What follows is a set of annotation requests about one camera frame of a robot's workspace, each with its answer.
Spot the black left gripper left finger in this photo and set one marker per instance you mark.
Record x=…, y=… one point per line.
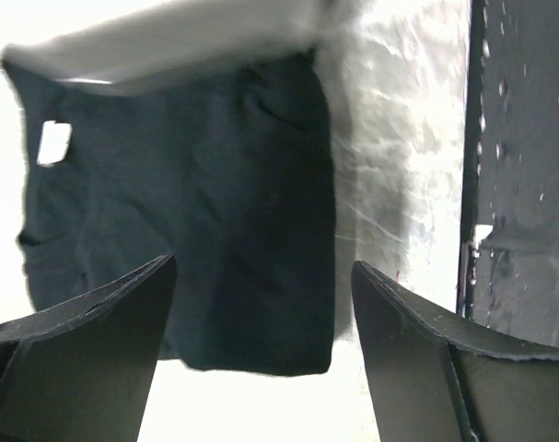
x=82, y=370

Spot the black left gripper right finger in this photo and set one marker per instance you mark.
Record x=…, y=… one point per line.
x=434, y=376

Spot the black t shirt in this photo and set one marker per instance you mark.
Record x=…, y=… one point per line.
x=231, y=174

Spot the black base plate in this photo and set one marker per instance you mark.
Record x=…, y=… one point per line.
x=509, y=262

